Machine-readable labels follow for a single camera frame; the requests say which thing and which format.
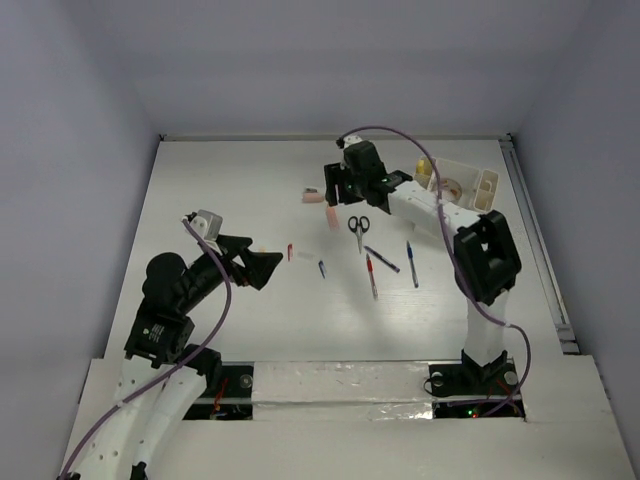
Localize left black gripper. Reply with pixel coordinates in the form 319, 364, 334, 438
178, 232, 282, 310

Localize pink highlighter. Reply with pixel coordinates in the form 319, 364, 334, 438
325, 206, 340, 231

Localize black scissors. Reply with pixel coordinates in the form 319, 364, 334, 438
348, 216, 370, 253

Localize pink eraser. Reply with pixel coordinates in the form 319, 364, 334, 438
301, 188, 325, 204

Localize yellow highlighter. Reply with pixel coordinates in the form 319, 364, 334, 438
415, 157, 432, 177

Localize blue pen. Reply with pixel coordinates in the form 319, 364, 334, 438
406, 240, 419, 289

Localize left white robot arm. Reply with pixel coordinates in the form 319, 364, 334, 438
60, 235, 283, 479

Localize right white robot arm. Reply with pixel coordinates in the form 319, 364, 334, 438
324, 135, 522, 392

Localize purple pen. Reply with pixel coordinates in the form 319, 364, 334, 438
363, 245, 401, 273

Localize red pen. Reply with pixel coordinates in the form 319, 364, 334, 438
365, 253, 379, 300

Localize white desk organizer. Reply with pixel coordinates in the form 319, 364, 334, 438
413, 158, 499, 237

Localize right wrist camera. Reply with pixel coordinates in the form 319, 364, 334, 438
336, 133, 366, 169

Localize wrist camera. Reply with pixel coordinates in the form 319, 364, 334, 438
182, 209, 223, 246
336, 133, 366, 169

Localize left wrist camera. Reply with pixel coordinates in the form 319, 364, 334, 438
182, 209, 223, 246

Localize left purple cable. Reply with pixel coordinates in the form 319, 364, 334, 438
57, 219, 234, 480

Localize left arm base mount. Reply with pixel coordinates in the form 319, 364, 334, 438
184, 362, 254, 421

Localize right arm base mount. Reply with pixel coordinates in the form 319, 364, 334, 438
423, 362, 525, 419

